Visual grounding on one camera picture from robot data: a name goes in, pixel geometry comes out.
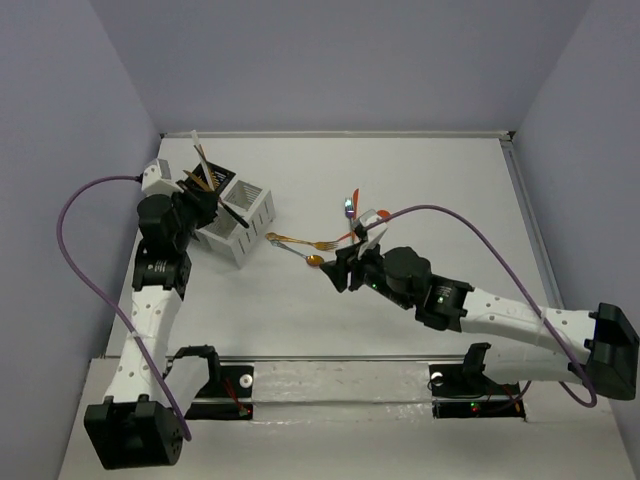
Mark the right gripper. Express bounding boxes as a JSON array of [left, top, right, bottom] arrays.
[[319, 236, 413, 310]]

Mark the gold knife black handle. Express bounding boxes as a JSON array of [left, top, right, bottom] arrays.
[[182, 169, 251, 230]]

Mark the iridescent blue purple fork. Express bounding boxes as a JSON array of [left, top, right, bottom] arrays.
[[344, 197, 356, 223]]

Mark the orange chopstick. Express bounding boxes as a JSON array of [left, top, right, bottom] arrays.
[[195, 145, 218, 191]]

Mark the orange plastic knife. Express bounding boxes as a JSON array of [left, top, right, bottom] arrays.
[[352, 188, 360, 212]]

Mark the white chopstick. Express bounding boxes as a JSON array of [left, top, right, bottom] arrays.
[[190, 130, 207, 169], [190, 130, 201, 149]]

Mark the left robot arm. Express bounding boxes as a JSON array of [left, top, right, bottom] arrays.
[[84, 184, 221, 470]]

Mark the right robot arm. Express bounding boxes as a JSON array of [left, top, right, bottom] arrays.
[[320, 246, 639, 401]]

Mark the gold ornate fork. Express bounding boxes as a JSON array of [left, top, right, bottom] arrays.
[[265, 232, 339, 251]]

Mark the iridescent metal spoon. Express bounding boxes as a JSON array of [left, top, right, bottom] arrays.
[[270, 240, 325, 268]]

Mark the black utensil container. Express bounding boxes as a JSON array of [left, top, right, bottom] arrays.
[[184, 162, 236, 198]]

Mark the orange plastic spoon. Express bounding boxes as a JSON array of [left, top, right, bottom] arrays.
[[337, 209, 390, 242]]

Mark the white utensil container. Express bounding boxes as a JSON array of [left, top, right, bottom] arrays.
[[196, 179, 276, 268]]

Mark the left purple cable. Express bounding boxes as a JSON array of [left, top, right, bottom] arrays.
[[55, 174, 194, 442]]

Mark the purple cable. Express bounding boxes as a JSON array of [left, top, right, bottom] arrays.
[[369, 204, 597, 409], [55, 174, 194, 442]]

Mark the metal rail back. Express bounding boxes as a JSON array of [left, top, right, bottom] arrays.
[[160, 130, 516, 139]]

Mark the metal rail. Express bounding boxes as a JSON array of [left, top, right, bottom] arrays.
[[99, 353, 601, 362], [160, 130, 516, 139]]

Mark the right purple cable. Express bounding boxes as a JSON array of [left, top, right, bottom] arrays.
[[369, 204, 597, 409]]

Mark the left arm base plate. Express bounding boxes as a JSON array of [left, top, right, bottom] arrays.
[[185, 363, 255, 421]]

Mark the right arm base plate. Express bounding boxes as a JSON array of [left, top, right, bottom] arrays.
[[427, 364, 526, 419]]

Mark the metal rail front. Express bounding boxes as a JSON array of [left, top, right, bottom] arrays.
[[99, 353, 601, 362]]

